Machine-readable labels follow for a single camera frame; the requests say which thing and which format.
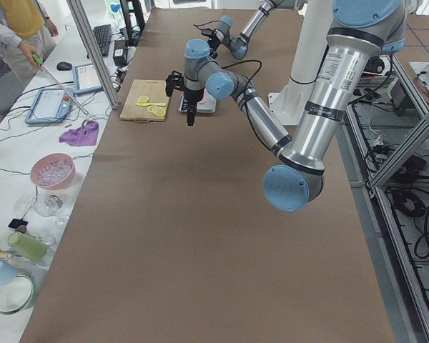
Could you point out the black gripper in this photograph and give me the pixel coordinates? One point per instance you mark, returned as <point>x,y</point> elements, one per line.
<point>190,96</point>
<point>212,43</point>

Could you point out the pink plastic cup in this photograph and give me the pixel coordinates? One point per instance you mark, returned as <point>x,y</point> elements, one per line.
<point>207,98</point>

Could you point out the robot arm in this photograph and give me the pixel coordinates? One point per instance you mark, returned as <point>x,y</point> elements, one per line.
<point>296,125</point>
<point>238,44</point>

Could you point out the digital kitchen scale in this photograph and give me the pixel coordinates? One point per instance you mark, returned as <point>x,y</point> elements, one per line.
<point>201,108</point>

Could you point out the green cup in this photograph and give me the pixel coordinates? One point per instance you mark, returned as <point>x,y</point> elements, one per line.
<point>27,246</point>

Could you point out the person hand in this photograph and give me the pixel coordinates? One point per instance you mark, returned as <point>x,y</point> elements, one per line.
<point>28,51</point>

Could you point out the lemon slice top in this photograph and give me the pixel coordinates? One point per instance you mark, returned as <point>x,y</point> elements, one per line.
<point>159,112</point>

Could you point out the bamboo cutting board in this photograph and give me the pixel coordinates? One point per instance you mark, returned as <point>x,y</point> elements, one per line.
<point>155,90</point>

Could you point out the yellow plastic knife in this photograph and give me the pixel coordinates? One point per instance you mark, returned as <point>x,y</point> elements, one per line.
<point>150,104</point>

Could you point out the lemon slice front left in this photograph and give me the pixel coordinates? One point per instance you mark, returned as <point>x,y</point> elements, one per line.
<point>143,100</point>

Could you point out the black keyboard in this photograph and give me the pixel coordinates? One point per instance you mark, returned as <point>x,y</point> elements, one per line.
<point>102,34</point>

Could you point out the teach pendant far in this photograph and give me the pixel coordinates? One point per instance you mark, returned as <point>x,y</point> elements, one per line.
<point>85,79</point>

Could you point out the teach pendant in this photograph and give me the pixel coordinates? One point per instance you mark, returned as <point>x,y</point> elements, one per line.
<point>51,105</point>
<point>85,79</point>

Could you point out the purple cloth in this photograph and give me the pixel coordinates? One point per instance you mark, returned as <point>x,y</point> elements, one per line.
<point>85,135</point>

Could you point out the black computer mouse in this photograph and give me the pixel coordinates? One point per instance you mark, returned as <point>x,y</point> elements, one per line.
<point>64,66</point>

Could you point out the teach pendant near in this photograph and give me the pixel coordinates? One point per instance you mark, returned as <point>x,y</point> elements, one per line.
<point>51,105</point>

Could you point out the pink bowl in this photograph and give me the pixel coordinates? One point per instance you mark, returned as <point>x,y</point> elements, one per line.
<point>53,171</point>

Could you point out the reacher grabber tool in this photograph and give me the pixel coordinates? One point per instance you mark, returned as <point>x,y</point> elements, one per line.
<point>40,63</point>

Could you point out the clear wine glass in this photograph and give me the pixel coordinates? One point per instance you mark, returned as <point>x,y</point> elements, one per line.
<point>44,205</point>

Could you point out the person in yellow vest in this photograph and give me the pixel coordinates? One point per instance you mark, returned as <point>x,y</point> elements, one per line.
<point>25,20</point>

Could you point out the green white bowl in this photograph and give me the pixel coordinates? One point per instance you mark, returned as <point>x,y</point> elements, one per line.
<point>17,295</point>

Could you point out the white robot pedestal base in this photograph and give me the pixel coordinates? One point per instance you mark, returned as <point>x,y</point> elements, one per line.
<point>289,103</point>

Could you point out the aluminium frame post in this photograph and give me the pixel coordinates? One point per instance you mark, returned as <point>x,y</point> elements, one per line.
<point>90,43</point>

